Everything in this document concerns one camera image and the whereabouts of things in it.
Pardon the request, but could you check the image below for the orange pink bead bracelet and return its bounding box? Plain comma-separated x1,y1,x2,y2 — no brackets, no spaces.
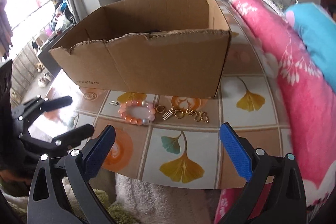
118,99,157,126

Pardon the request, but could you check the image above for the gold chain bracelet with charms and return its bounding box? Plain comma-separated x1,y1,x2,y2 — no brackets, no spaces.
161,107,210,124

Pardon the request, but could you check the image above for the green shaggy cloth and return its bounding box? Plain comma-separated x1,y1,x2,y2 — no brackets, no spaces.
1,185,139,223

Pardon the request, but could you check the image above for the dark side table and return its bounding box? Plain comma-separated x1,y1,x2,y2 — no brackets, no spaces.
37,24,77,77

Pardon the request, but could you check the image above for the small silver charm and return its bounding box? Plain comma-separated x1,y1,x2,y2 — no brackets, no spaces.
109,101,119,106

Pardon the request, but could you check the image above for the white fluffy towel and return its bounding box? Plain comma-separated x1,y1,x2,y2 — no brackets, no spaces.
1,169,221,223

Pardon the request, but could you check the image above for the pink floral blanket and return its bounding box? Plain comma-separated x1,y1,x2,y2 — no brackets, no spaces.
221,0,335,223

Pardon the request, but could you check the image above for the patterned tile table mat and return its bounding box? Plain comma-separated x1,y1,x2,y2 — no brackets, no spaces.
30,1,291,189

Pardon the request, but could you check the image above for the brown cardboard box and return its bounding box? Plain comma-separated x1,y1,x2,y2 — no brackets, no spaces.
50,0,232,98

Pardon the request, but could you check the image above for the blue pillow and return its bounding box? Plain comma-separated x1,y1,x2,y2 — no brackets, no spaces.
285,2,335,89

